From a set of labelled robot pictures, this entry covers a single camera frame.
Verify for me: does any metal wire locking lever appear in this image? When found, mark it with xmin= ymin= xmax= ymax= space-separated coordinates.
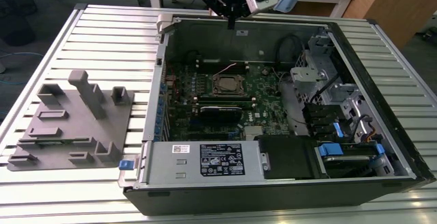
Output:
xmin=217 ymin=63 xmax=240 ymax=75

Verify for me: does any CPU socket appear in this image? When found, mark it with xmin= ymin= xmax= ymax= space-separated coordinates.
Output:
xmin=212 ymin=75 xmax=246 ymax=97

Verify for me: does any silver metal drive cage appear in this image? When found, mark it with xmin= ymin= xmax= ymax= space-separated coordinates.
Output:
xmin=291 ymin=36 xmax=363 ymax=143

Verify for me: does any green motherboard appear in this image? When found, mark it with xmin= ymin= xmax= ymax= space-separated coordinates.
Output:
xmin=166 ymin=62 xmax=299 ymax=142

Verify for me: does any black graphics card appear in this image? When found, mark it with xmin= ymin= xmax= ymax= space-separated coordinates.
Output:
xmin=200 ymin=105 xmax=244 ymax=130

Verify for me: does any wooden cabinet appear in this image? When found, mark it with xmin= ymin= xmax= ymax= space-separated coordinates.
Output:
xmin=343 ymin=0 xmax=437 ymax=52

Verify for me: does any silver chipset heatsink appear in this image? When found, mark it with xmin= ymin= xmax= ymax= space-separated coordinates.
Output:
xmin=245 ymin=125 xmax=266 ymax=136

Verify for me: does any blue carrier tab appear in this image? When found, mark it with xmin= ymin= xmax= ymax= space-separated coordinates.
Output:
xmin=331 ymin=122 xmax=345 ymax=138

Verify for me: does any black office chair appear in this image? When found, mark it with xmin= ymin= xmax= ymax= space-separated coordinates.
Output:
xmin=0 ymin=0 xmax=38 ymax=47

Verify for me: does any black plastic bay shroud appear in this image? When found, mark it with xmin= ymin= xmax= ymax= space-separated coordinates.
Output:
xmin=254 ymin=135 xmax=329 ymax=180

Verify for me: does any hard disk blue carrier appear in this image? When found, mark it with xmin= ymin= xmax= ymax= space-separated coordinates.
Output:
xmin=317 ymin=142 xmax=387 ymax=177

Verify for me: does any grey parts rack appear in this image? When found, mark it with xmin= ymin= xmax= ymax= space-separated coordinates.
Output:
xmin=6 ymin=70 xmax=137 ymax=171

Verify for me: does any grey power supply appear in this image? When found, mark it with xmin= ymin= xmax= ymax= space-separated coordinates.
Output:
xmin=145 ymin=140 xmax=268 ymax=184

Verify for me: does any black PC case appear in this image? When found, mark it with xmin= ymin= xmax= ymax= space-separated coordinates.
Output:
xmin=118 ymin=14 xmax=437 ymax=217

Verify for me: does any grey case latch handle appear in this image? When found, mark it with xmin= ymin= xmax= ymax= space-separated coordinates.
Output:
xmin=156 ymin=14 xmax=182 ymax=34

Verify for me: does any black looped cable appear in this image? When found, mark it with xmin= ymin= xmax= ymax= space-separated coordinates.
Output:
xmin=274 ymin=34 xmax=305 ymax=65

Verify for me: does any black drive cable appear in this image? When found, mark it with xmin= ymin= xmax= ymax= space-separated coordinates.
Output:
xmin=309 ymin=72 xmax=341 ymax=106

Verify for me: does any black plastic bracket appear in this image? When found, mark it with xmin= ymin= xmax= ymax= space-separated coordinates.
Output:
xmin=303 ymin=103 xmax=349 ymax=135

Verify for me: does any coloured wire bundle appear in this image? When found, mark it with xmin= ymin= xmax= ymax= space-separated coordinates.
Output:
xmin=361 ymin=128 xmax=381 ymax=143

